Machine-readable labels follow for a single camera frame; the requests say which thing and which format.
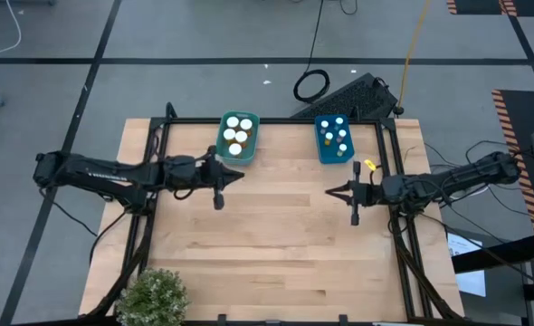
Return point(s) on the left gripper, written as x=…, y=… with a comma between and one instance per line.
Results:
x=210, y=174

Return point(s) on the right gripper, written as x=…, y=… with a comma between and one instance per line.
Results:
x=369, y=192

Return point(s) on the small pink pill bottle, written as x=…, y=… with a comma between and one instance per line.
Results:
x=342, y=133

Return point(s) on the small dark pill bottle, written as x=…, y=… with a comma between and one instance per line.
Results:
x=339, y=121

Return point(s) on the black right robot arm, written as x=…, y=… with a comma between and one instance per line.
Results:
x=452, y=181

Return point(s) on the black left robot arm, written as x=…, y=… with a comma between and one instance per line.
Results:
x=90, y=174

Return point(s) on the teal plastic bin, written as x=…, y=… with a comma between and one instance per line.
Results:
x=252, y=149

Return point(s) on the blue plastic bin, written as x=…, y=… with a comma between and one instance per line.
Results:
x=321, y=154

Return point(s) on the yellow tag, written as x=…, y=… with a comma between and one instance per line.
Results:
x=370, y=165

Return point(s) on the black perforated computer case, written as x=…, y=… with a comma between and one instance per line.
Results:
x=353, y=97

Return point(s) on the white paper sheet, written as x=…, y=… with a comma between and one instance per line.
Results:
x=468, y=262

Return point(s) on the green artificial plant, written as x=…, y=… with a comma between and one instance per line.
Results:
x=153, y=296

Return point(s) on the black metal beam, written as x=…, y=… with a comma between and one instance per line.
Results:
x=498, y=256

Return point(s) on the black aluminium table frame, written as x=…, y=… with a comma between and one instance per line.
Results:
x=271, y=121

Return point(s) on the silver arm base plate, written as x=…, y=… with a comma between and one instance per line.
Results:
x=107, y=198

